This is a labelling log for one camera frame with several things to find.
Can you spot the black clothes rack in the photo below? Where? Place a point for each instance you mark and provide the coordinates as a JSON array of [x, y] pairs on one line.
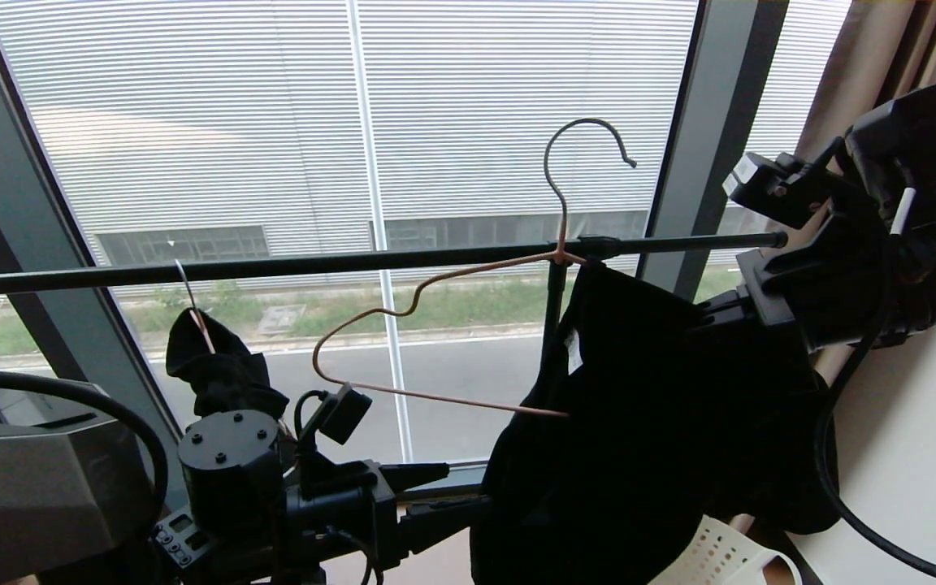
[[273, 264]]

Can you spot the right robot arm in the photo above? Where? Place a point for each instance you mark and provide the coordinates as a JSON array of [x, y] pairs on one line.
[[931, 146]]

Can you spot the brown curtain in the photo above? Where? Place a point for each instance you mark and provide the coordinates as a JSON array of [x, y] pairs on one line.
[[858, 65]]

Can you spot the black garment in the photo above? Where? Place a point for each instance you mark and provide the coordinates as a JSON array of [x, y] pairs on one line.
[[639, 422]]

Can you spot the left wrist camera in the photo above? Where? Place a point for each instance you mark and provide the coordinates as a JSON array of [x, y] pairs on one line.
[[346, 414]]

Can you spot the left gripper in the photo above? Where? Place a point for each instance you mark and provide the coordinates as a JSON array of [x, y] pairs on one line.
[[338, 520]]

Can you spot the black shorts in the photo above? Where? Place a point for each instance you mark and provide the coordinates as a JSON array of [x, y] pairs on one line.
[[224, 374]]

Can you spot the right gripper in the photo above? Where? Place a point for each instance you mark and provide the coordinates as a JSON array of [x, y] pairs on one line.
[[842, 292]]

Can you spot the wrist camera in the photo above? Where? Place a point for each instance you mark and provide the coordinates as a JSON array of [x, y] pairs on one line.
[[777, 191], [346, 414]]

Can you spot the pink clothes hanger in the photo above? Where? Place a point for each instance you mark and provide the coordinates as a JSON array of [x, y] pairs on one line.
[[194, 305], [559, 253]]

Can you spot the white laundry basket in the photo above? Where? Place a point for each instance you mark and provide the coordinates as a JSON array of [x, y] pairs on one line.
[[712, 561]]

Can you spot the window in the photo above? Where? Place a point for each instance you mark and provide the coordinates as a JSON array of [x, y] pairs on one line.
[[720, 122]]

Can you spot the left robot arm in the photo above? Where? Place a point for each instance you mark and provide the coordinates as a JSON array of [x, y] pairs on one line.
[[29, 487]]

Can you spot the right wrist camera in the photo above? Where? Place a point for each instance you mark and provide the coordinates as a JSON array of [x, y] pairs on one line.
[[777, 191]]

